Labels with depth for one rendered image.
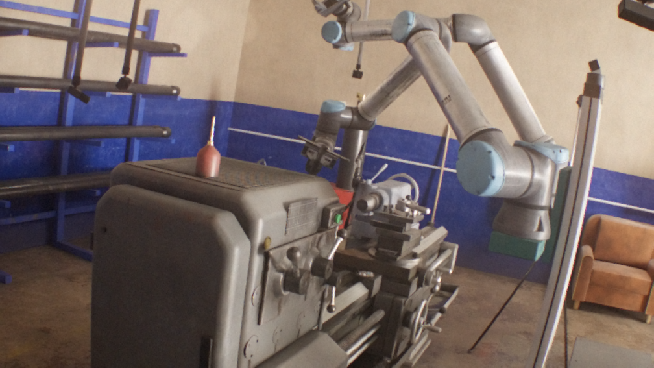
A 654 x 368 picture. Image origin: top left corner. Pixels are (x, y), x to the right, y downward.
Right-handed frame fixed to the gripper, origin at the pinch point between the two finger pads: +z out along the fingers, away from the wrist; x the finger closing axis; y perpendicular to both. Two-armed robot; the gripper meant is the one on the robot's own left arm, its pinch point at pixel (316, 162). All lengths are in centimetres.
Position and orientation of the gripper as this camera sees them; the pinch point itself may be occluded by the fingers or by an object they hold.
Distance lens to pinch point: 224.4
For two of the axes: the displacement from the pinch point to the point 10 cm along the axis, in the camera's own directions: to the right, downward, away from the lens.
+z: -1.0, 2.8, -9.6
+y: 4.3, -8.5, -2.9
